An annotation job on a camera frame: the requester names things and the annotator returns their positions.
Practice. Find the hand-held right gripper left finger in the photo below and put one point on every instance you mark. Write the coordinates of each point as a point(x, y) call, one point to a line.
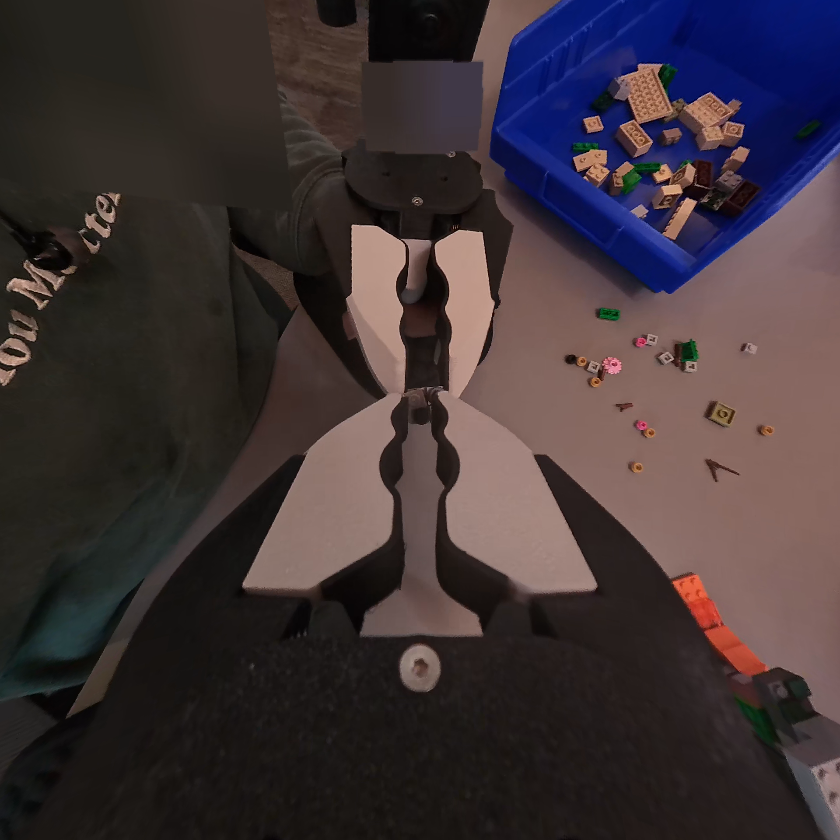
point(321, 518)

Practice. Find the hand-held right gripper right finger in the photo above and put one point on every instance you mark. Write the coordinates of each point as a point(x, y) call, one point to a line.
point(518, 518)

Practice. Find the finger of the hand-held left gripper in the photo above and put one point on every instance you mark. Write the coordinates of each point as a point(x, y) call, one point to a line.
point(371, 289)
point(469, 289)

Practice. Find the small grey brick assembly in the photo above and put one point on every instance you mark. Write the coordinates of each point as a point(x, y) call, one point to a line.
point(420, 401)

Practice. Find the grey desk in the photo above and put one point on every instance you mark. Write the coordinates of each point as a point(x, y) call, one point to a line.
point(558, 525)

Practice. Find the blue plastic bin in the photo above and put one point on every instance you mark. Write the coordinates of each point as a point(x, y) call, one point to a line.
point(525, 118)

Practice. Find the pink flower piece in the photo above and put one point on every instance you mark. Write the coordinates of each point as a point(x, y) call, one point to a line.
point(611, 365)

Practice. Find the brown toy pickaxe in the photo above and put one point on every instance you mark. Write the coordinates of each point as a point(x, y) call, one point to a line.
point(716, 467)

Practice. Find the brick cave model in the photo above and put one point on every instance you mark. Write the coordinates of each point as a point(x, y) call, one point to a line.
point(715, 623)

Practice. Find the brown and green brick cluster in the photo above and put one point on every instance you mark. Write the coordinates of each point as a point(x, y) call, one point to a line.
point(687, 351)

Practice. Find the olive square plate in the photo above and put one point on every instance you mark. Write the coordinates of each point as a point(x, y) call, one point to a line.
point(720, 414)

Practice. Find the pile of loose bricks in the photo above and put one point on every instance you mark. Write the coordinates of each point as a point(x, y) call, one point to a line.
point(656, 98)

